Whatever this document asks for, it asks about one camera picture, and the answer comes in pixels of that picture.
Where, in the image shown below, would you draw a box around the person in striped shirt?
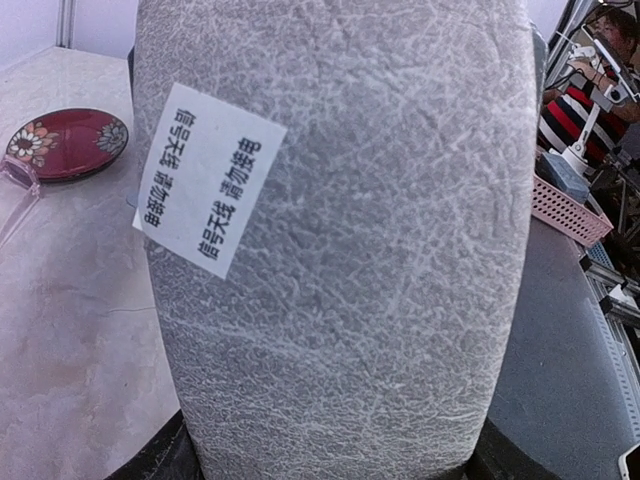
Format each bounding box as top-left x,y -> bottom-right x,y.
537,7 -> 639,167

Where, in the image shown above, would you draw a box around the left aluminium frame post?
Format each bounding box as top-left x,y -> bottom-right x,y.
55,0 -> 77,49

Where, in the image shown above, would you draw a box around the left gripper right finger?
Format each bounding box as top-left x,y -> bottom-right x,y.
467,418 -> 560,480

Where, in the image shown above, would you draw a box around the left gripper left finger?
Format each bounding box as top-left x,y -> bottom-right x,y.
107,410 -> 203,480

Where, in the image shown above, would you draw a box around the clear pink glasses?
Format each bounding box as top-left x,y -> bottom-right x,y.
1,154 -> 41,247

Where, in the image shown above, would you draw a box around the pink perforated basket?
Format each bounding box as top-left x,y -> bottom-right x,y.
531,175 -> 613,248

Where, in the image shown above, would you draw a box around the red floral plate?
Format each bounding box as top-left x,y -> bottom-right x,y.
5,108 -> 129,183

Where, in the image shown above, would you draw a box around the front aluminium rail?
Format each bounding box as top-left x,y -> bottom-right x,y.
579,243 -> 639,444

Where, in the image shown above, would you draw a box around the white paper label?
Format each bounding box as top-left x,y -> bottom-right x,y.
134,83 -> 287,278

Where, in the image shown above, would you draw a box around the grey glasses case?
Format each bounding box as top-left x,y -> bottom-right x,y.
133,1 -> 538,479

